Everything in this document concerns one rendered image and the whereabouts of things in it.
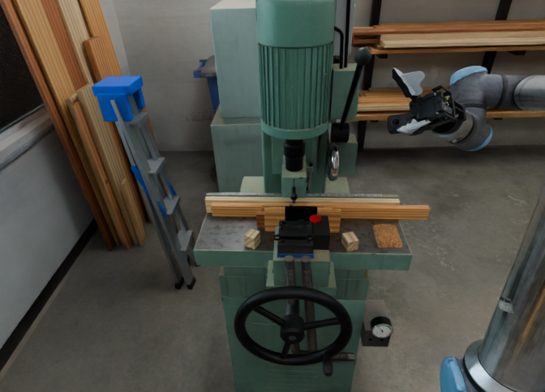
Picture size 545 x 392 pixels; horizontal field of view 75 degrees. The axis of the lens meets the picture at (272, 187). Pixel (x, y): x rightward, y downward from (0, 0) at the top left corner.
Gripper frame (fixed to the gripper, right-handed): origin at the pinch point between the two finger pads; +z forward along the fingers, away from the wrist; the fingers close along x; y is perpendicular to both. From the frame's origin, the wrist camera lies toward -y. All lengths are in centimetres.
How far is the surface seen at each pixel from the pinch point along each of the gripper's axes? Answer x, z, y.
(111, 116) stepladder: -27, 36, -111
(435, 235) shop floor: 9, -166, -81
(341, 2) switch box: -38.1, -2.1, -14.9
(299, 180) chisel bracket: 13.0, 1.7, -29.2
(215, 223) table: 23, 13, -55
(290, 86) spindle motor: -2.8, 18.2, -13.7
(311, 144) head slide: 0.1, -5.1, -31.2
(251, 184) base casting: 2, -14, -76
